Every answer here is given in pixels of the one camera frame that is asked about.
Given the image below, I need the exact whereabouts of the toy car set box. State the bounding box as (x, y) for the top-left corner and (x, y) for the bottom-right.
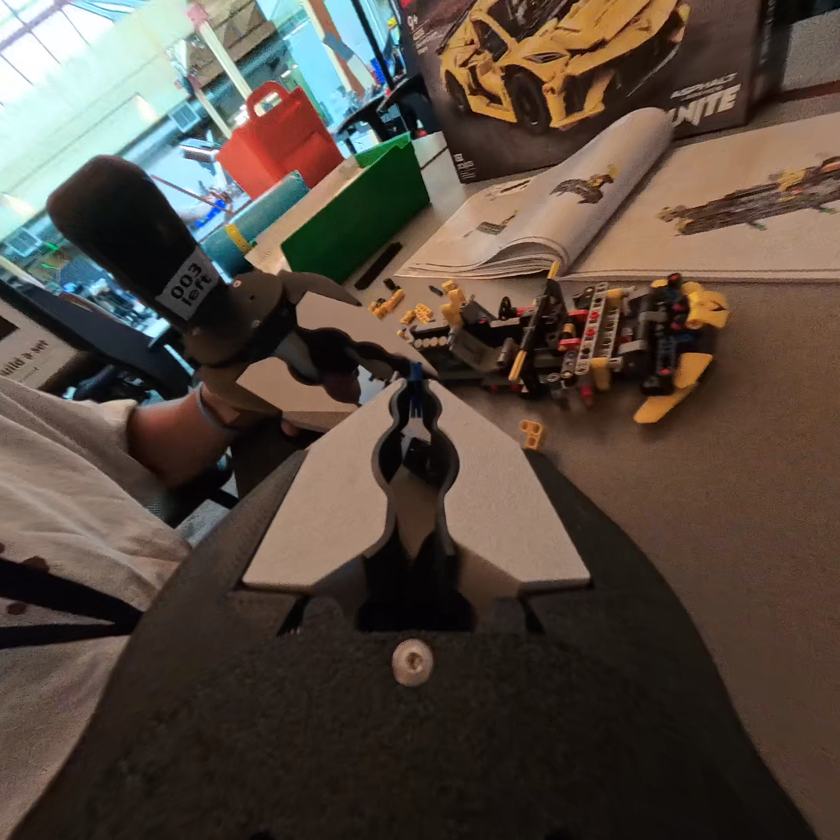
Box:
(397, 0), (788, 185)

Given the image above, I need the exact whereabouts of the white printed shirt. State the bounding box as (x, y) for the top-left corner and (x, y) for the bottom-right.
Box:
(0, 377), (198, 828)

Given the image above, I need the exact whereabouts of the black lanyard with reel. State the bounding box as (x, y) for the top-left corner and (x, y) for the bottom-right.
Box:
(0, 558), (143, 651)

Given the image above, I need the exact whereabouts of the red carry bag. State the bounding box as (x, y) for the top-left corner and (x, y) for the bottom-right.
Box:
(217, 82), (346, 201)

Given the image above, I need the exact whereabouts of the cluster of yellow brick pieces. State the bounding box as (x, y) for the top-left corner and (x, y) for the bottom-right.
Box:
(367, 281), (435, 327)

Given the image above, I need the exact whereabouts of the toy brick car chassis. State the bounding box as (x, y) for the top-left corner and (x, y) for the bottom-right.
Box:
(397, 262), (731, 426)

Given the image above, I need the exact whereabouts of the green plastic bin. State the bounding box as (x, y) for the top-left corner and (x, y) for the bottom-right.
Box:
(246, 134), (431, 284)

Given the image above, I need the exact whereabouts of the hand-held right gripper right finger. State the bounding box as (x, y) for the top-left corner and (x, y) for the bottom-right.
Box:
(427, 381), (593, 606)

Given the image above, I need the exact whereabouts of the white printed paper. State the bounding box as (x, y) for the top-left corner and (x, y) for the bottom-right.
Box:
(0, 308), (51, 389)

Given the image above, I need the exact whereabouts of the black flat strip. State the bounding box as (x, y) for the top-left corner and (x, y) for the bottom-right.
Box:
(354, 241), (404, 290)

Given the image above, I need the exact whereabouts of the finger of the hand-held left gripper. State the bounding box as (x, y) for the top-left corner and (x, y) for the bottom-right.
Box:
(289, 292), (438, 383)
(234, 354), (363, 434)

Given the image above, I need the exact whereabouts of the black office chair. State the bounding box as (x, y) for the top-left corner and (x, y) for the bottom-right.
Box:
(338, 72), (442, 143)

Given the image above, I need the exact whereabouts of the teal roll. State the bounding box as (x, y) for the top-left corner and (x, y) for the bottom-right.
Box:
(197, 169), (311, 277)

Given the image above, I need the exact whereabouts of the open instruction booklet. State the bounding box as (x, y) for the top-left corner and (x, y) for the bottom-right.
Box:
(394, 107), (840, 284)

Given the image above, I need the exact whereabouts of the person's left hand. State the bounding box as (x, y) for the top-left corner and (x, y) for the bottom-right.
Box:
(218, 392), (309, 439)

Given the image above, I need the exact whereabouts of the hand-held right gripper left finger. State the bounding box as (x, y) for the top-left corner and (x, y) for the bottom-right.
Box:
(241, 381), (404, 613)

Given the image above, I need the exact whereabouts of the person's left forearm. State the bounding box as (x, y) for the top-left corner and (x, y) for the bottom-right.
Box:
(128, 386), (227, 488)

